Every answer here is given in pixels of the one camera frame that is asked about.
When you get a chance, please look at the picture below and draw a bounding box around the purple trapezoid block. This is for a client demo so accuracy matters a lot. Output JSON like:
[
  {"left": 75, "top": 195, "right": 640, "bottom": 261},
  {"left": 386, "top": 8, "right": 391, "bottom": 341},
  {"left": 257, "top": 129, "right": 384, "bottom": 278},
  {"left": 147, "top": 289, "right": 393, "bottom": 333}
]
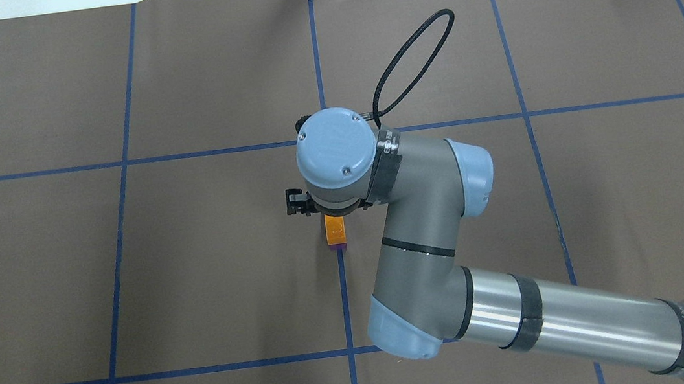
[{"left": 328, "top": 243, "right": 347, "bottom": 251}]

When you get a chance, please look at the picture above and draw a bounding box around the orange trapezoid block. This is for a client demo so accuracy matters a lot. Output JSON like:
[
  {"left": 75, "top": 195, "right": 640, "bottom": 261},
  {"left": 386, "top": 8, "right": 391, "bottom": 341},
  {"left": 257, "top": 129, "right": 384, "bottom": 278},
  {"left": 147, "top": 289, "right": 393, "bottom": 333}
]
[{"left": 323, "top": 215, "right": 348, "bottom": 245}]

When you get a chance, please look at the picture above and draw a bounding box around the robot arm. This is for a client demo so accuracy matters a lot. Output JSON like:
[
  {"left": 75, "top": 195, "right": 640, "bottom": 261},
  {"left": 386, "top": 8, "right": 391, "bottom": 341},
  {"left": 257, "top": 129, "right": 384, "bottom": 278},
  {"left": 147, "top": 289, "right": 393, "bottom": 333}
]
[{"left": 297, "top": 97, "right": 684, "bottom": 384}]

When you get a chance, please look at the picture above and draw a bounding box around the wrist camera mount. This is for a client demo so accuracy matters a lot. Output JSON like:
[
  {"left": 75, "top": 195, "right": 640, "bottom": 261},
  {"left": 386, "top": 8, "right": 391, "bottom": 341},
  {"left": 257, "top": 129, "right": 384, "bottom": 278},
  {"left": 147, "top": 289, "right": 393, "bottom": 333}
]
[{"left": 285, "top": 188, "right": 319, "bottom": 216}]

